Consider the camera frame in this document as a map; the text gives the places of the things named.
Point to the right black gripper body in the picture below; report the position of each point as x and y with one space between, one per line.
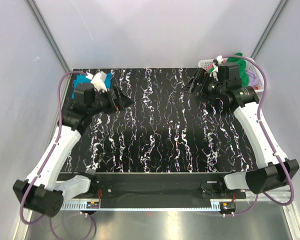
212 90

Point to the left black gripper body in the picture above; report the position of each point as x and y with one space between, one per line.
102 103

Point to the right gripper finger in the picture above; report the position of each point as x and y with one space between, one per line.
192 85
197 77

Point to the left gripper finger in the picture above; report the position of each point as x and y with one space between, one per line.
122 101
114 100

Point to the blue t shirt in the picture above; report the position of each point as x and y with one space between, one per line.
81 79

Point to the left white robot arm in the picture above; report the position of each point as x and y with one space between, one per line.
40 192

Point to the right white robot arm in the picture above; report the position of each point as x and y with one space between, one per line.
274 168

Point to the pink t shirt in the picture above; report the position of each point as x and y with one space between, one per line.
211 68

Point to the lilac t shirt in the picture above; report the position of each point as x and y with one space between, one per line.
253 79

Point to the green t shirt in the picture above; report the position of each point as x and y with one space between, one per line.
239 69

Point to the white plastic laundry basket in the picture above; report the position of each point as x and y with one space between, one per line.
205 63

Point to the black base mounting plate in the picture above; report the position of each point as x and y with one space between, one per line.
159 190

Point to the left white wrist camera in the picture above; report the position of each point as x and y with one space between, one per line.
98 81

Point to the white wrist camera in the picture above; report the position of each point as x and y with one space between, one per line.
216 62
98 81

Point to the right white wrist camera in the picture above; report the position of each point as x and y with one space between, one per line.
216 62

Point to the right aluminium frame post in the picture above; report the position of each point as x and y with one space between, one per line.
281 6

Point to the aluminium frame post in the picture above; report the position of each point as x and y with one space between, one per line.
47 34
281 6

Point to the left aluminium frame post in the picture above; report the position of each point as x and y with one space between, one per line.
47 34

